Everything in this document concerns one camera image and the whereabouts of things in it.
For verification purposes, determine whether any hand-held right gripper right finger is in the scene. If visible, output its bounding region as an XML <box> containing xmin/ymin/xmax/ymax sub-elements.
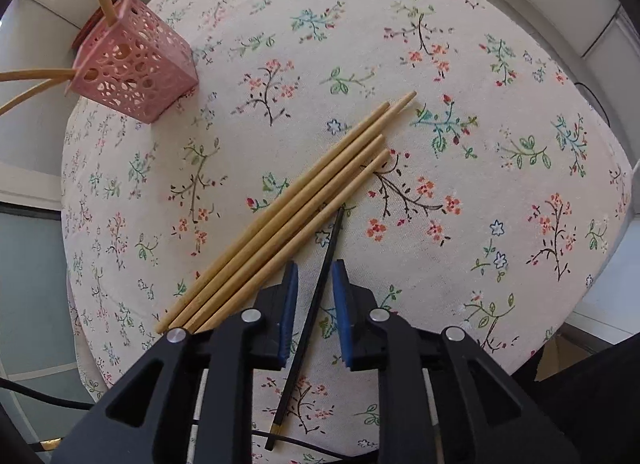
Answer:
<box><xmin>331</xmin><ymin>259</ymin><xmax>581</xmax><ymax>464</ymax></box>

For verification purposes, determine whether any brown trash bin red liner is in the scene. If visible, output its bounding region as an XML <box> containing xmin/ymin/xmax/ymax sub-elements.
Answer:
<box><xmin>70</xmin><ymin>0</ymin><xmax>121</xmax><ymax>50</ymax></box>

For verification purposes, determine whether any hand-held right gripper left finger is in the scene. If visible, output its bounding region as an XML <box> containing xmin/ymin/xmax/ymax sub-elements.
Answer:
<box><xmin>50</xmin><ymin>260</ymin><xmax>300</xmax><ymax>464</ymax></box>

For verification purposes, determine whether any floral tablecloth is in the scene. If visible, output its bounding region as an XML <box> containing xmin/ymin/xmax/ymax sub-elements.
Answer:
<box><xmin>60</xmin><ymin>0</ymin><xmax>633</xmax><ymax>464</ymax></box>

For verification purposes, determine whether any black chopstick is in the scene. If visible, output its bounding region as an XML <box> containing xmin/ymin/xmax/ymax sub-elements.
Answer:
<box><xmin>265</xmin><ymin>206</ymin><xmax>347</xmax><ymax>450</ymax></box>

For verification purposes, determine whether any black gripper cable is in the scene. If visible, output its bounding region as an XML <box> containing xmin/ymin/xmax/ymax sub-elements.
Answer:
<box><xmin>0</xmin><ymin>377</ymin><xmax>97</xmax><ymax>409</ymax></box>

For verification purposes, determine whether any brown cardboard box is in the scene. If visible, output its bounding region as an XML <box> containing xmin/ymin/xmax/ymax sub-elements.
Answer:
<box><xmin>539</xmin><ymin>333</ymin><xmax>597</xmax><ymax>381</ymax></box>

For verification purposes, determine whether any pink perforated utensil holder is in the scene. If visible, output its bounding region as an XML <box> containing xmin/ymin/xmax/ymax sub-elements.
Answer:
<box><xmin>66</xmin><ymin>0</ymin><xmax>199</xmax><ymax>124</ymax></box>

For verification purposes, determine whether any frosted glass sliding door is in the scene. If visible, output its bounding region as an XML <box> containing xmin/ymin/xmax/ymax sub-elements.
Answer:
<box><xmin>0</xmin><ymin>204</ymin><xmax>98</xmax><ymax>395</ymax></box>

